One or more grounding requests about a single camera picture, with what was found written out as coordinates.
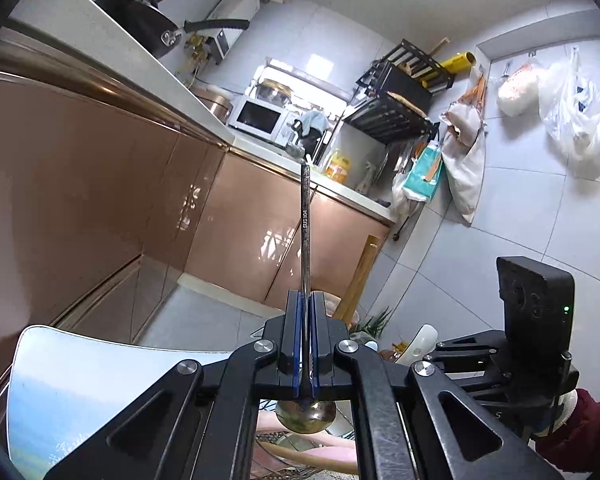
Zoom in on white cloth bag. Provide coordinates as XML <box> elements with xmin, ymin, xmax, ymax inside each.
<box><xmin>439</xmin><ymin>75</ymin><xmax>488</xmax><ymax>226</ymax></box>

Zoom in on metal wire utensil basket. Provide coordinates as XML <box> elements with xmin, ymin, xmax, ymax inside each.
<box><xmin>255</xmin><ymin>430</ymin><xmax>331</xmax><ymax>480</ymax></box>

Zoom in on black wok with lid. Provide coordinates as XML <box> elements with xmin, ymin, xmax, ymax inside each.
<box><xmin>94</xmin><ymin>0</ymin><xmax>251</xmax><ymax>61</ymax></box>

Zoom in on yellow cooking oil bottle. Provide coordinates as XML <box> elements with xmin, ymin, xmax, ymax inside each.
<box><xmin>325</xmin><ymin>149</ymin><xmax>353</xmax><ymax>183</ymax></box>

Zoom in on white gas water heater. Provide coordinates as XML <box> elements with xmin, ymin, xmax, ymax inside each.
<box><xmin>200</xmin><ymin>0</ymin><xmax>261</xmax><ymax>61</ymax></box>

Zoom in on copper base cabinets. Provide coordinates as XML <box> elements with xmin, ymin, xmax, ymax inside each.
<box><xmin>0</xmin><ymin>35</ymin><xmax>393</xmax><ymax>401</ymax></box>

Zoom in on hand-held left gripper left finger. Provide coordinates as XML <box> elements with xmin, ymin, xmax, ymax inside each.
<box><xmin>45</xmin><ymin>290</ymin><xmax>308</xmax><ymax>480</ymax></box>

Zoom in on teal paper packet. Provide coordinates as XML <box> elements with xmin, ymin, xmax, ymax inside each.
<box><xmin>402</xmin><ymin>142</ymin><xmax>446</xmax><ymax>203</ymax></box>

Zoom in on grey blue cloth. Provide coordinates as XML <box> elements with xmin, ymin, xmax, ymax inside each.
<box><xmin>292</xmin><ymin>110</ymin><xmax>328</xmax><ymax>136</ymax></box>

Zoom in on white kitchen countertop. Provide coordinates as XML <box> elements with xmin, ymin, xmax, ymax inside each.
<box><xmin>10</xmin><ymin>0</ymin><xmax>396</xmax><ymax>223</ymax></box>

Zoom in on white plastic soup spoon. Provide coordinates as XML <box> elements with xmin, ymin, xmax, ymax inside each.
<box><xmin>399</xmin><ymin>324</ymin><xmax>439</xmax><ymax>366</ymax></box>

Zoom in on bag of green onions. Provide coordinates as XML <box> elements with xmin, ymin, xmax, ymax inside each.
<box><xmin>352</xmin><ymin>307</ymin><xmax>393</xmax><ymax>337</ymax></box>

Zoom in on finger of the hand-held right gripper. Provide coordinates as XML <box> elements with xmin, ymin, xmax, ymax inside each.
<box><xmin>435</xmin><ymin>329</ymin><xmax>507</xmax><ymax>357</ymax></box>
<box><xmin>422</xmin><ymin>354</ymin><xmax>502</xmax><ymax>397</ymax></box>

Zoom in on long metal spoon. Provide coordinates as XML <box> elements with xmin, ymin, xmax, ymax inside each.
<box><xmin>275</xmin><ymin>157</ymin><xmax>337</xmax><ymax>433</ymax></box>

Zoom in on copper rice cooker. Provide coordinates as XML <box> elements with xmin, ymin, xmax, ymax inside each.
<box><xmin>190</xmin><ymin>85</ymin><xmax>233</xmax><ymax>126</ymax></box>

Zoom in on yellow wrap roll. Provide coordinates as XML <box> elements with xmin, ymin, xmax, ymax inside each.
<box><xmin>437</xmin><ymin>51</ymin><xmax>478</xmax><ymax>75</ymax></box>

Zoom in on white plastic bag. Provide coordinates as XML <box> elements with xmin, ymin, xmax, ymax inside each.
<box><xmin>496</xmin><ymin>57</ymin><xmax>541</xmax><ymax>116</ymax></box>
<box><xmin>537</xmin><ymin>47</ymin><xmax>600</xmax><ymax>179</ymax></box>

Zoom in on black wall rack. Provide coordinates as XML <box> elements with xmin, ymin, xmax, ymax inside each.
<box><xmin>340</xmin><ymin>37</ymin><xmax>456</xmax><ymax>146</ymax></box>

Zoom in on steel pot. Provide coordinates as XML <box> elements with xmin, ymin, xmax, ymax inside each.
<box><xmin>252</xmin><ymin>80</ymin><xmax>293</xmax><ymax>103</ymax></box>

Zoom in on person's right forearm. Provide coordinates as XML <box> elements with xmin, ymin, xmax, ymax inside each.
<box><xmin>532</xmin><ymin>387</ymin><xmax>600</xmax><ymax>473</ymax></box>

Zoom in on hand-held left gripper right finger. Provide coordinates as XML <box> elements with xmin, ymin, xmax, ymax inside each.
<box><xmin>310</xmin><ymin>291</ymin><xmax>563</xmax><ymax>480</ymax></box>

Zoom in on white microwave oven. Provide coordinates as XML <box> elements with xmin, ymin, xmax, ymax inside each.
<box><xmin>227</xmin><ymin>95</ymin><xmax>298</xmax><ymax>143</ymax></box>

